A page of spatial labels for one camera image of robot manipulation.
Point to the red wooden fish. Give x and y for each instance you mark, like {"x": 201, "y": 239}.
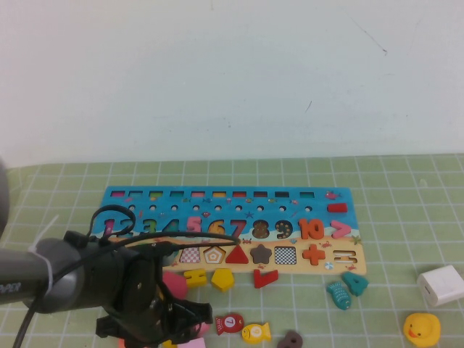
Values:
{"x": 229, "y": 323}

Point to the yellow wooden fish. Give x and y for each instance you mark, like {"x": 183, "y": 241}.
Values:
{"x": 255, "y": 332}

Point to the yellow pentagon piece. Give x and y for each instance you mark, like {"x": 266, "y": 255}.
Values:
{"x": 222, "y": 280}

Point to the light pink block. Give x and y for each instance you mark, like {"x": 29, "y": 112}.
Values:
{"x": 195, "y": 343}

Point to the pink square block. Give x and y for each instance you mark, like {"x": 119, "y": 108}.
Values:
{"x": 175, "y": 284}

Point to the brown number eight piece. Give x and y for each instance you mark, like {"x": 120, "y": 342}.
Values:
{"x": 290, "y": 340}

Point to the blue wooden puzzle board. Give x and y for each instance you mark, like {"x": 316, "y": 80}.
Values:
{"x": 253, "y": 214}

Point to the orange plus sign piece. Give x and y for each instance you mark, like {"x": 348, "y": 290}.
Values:
{"x": 314, "y": 254}

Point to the pink wooden fish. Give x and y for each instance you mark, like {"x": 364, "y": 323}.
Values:
{"x": 204, "y": 328}

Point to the orange number ten piece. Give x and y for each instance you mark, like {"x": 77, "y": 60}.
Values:
{"x": 311, "y": 229}

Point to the pink greater-than sign piece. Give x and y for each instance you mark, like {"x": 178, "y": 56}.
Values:
{"x": 339, "y": 230}

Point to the red number seven piece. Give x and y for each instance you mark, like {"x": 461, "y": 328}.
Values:
{"x": 261, "y": 281}

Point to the pink number five piece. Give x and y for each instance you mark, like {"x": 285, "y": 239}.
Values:
{"x": 194, "y": 225}

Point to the teal number four piece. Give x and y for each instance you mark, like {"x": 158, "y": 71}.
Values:
{"x": 355, "y": 283}

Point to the yellow equals sign piece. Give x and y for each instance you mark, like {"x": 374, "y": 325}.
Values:
{"x": 195, "y": 278}

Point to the white zip tie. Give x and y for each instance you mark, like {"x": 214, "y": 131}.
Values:
{"x": 45, "y": 261}

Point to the teal wooden fish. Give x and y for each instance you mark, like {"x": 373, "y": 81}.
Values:
{"x": 339, "y": 295}

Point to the brown star piece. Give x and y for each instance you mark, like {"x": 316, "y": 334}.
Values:
{"x": 261, "y": 254}

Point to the yellow rubber duck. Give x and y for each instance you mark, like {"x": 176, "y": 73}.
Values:
{"x": 422, "y": 328}

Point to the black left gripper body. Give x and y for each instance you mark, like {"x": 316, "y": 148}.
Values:
{"x": 145, "y": 326}

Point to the red rectangle piece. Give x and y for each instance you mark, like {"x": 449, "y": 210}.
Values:
{"x": 337, "y": 208}

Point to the green checked tablecloth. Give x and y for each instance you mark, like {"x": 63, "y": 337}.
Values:
{"x": 398, "y": 217}

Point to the red triangle piece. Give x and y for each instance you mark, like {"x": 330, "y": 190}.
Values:
{"x": 237, "y": 256}

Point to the white charger block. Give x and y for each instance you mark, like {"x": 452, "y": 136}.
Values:
{"x": 440, "y": 285}

